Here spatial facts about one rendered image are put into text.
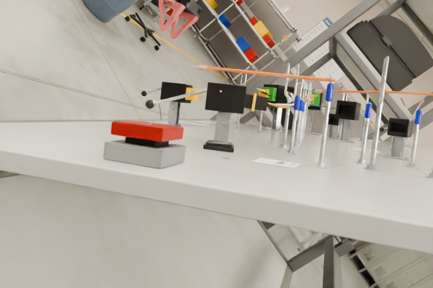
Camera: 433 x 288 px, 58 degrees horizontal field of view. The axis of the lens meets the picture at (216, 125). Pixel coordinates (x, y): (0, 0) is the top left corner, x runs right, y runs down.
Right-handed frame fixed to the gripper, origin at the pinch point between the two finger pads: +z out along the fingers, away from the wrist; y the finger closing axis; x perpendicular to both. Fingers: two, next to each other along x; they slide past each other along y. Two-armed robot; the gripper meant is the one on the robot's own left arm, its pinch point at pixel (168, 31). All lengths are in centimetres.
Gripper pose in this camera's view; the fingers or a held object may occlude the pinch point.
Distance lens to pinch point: 99.0
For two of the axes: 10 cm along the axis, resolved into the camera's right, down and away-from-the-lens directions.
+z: -4.1, 9.1, 0.6
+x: -8.3, -4.1, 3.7
